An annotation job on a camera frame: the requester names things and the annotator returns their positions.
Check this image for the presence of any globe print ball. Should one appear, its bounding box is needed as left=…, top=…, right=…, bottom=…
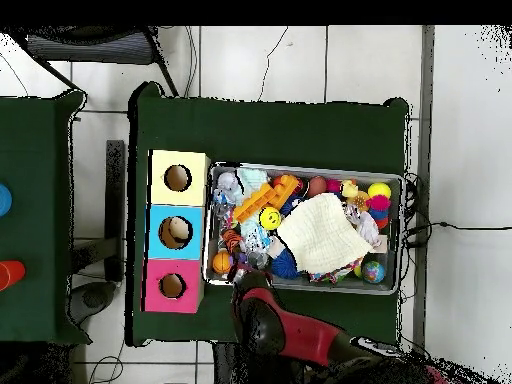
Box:
left=361, top=260, right=386, bottom=284

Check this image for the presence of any black cable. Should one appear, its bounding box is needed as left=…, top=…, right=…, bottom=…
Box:
left=401, top=220, right=512, bottom=247

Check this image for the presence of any orange tiger striped toy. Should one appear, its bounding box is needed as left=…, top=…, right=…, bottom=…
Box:
left=221, top=228, right=245, bottom=253

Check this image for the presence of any orange cup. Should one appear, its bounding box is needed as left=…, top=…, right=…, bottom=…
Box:
left=0, top=260, right=26, bottom=292

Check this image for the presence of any yellow smiley ball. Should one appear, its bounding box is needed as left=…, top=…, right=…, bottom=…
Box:
left=258, top=206, right=283, bottom=231

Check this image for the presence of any blue cup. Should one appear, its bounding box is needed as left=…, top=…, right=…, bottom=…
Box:
left=0, top=183, right=13, bottom=218

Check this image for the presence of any dented silver can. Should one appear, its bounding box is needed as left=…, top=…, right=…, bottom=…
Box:
left=247, top=251, right=270, bottom=270

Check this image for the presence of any small orange basketball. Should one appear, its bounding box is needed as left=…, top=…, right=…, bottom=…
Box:
left=211, top=250, right=232, bottom=275

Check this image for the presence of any black chair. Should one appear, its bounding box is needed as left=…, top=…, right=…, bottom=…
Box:
left=15, top=25, right=179, bottom=97

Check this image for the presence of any wooden box with three holes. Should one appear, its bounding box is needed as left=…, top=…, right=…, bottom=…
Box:
left=140, top=149, right=212, bottom=314

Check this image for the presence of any shallow wire mesh bin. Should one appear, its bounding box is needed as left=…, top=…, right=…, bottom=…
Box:
left=202, top=160, right=405, bottom=296

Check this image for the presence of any orange toy building brick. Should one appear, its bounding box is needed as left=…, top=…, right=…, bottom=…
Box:
left=232, top=174, right=300, bottom=224

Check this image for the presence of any dark green side table cloth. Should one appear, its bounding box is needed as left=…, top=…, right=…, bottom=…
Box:
left=0, top=89, right=92, bottom=346

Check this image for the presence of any black upright panel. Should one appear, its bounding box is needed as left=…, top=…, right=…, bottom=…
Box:
left=104, top=139, right=126, bottom=282

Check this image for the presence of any grey round base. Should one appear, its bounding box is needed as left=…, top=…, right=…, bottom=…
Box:
left=67, top=280, right=118, bottom=325

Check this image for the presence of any light blue knitted cloth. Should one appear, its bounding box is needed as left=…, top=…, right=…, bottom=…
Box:
left=236, top=167, right=270, bottom=197

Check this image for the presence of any cream knitted cloth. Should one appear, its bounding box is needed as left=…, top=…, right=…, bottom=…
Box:
left=275, top=192, right=376, bottom=275

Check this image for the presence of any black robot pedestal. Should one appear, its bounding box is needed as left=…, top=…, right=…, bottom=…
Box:
left=213, top=341, right=241, bottom=384

